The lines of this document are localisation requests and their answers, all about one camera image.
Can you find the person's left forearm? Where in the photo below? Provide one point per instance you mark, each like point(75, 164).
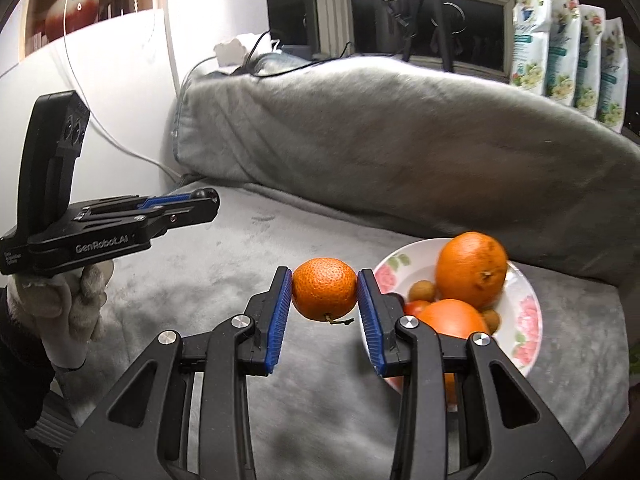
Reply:
point(20, 370)

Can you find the mottled orange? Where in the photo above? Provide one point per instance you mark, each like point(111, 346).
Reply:
point(470, 270)

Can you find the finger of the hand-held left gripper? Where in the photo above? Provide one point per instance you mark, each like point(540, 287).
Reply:
point(165, 201)
point(190, 214)

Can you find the black tripod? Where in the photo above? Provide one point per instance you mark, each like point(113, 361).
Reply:
point(435, 10)

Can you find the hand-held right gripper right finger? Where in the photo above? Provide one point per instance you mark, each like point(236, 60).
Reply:
point(370, 325)

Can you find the person's left hand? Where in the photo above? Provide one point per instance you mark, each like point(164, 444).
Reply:
point(65, 320)

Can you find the white floral bowl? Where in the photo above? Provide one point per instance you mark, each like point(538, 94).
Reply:
point(415, 257)

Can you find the dark bottle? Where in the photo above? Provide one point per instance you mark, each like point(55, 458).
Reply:
point(119, 1)

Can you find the red tomato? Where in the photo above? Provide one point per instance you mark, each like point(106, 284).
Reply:
point(416, 307)

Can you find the floral refill pouch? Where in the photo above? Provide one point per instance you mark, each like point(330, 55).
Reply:
point(530, 35)
point(612, 80)
point(590, 65)
point(564, 50)

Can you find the green plant leaf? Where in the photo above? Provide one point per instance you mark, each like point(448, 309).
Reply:
point(636, 365)

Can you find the grey plush cushion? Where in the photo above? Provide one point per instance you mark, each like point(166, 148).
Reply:
point(375, 150)

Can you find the brown longan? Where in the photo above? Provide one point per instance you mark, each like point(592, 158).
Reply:
point(424, 291)
point(492, 321)

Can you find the large smooth orange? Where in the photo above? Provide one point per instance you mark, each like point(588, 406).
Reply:
point(450, 320)

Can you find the striped cloth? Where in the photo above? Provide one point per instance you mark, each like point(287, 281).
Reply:
point(60, 422)

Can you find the window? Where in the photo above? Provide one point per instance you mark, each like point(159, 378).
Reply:
point(375, 25)

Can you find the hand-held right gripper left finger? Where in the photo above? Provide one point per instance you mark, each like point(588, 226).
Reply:
point(279, 320)

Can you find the small tangerine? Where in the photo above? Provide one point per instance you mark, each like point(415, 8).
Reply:
point(324, 287)

